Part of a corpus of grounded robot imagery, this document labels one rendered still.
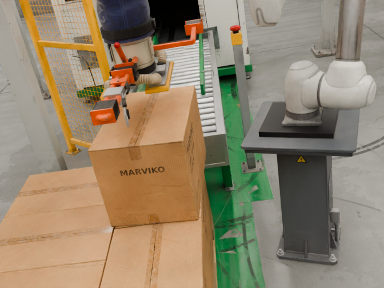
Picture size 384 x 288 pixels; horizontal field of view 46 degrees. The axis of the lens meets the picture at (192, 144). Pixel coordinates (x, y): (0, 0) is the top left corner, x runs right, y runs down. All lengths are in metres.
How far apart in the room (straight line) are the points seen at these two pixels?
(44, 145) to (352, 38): 2.35
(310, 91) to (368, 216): 1.05
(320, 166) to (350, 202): 0.78
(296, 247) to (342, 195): 0.61
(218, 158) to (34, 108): 1.47
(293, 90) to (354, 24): 0.37
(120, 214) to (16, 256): 0.48
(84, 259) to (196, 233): 0.47
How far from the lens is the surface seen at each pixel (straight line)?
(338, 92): 2.04
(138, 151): 1.85
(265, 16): 1.62
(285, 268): 2.52
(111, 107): 1.42
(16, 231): 2.33
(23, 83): 3.38
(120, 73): 1.74
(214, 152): 2.59
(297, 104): 2.12
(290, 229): 2.48
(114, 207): 2.03
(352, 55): 2.05
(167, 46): 2.03
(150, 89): 1.89
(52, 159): 3.59
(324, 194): 2.31
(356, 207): 2.92
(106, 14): 1.90
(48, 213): 2.36
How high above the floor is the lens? 1.77
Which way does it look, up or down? 28 degrees down
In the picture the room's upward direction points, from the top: 11 degrees counter-clockwise
